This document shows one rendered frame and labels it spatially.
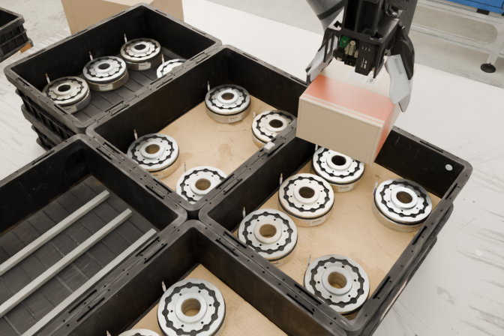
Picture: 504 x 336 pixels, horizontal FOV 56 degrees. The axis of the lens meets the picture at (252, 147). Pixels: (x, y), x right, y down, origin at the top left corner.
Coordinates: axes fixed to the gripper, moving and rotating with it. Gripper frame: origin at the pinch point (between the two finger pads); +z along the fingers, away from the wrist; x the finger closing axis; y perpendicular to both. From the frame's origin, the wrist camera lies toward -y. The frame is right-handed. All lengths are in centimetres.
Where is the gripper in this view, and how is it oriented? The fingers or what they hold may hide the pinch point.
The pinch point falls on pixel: (358, 92)
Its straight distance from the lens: 72.3
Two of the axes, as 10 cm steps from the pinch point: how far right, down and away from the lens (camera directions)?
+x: 8.6, 3.6, -3.5
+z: 0.0, 7.0, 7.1
